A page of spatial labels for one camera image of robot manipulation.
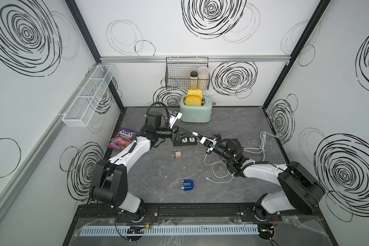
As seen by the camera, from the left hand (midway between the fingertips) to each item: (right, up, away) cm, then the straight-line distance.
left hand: (188, 134), depth 77 cm
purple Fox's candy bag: (-42, -5, +19) cm, 46 cm away
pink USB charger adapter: (-6, -14, +14) cm, 20 cm away
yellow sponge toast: (+4, +21, +17) cm, 28 cm away
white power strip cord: (+45, -11, +17) cm, 50 cm away
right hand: (+6, 0, 0) cm, 6 cm away
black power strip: (-2, -5, +22) cm, 22 cm away
